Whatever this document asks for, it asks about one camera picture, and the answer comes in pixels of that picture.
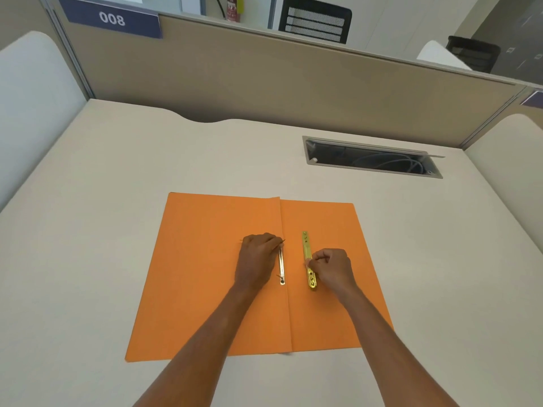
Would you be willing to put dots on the person's right hand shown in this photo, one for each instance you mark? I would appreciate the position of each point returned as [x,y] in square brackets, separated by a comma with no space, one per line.
[335,273]

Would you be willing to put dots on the person's left hand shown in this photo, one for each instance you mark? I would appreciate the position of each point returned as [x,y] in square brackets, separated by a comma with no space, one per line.
[254,262]

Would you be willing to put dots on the person's left fingers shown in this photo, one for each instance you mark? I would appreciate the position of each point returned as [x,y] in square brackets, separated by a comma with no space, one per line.
[264,241]

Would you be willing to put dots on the person's right thumb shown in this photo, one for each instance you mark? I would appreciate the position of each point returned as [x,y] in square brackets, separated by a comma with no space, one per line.
[314,262]

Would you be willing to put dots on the gold metal fastener bar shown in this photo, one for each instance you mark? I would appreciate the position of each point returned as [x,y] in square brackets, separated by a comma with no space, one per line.
[306,245]

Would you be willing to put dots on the silver metal fastener prong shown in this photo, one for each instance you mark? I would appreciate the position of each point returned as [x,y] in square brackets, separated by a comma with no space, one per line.
[281,267]

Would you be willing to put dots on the person's left forearm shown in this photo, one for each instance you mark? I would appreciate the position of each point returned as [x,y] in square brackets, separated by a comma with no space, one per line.
[212,343]

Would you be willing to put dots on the person's right forearm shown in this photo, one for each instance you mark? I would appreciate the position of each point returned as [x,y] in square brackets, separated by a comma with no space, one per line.
[390,347]

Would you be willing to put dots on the orange paper file folder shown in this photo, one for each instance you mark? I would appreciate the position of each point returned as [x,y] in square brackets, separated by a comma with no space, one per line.
[199,271]

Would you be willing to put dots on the beige desk partition panel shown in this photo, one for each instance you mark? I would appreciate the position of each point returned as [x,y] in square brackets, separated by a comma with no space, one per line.
[275,88]

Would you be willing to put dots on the white curved side divider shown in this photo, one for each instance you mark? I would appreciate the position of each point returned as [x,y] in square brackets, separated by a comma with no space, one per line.
[439,55]
[34,110]
[509,165]

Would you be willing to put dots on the black mesh office chair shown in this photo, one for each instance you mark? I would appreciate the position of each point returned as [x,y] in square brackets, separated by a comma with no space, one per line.
[316,16]

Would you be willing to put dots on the red fire extinguisher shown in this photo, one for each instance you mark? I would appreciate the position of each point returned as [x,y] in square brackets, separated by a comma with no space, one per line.
[231,7]

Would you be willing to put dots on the blue desk number sign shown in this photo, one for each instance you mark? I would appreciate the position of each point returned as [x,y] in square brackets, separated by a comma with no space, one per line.
[534,99]
[111,17]

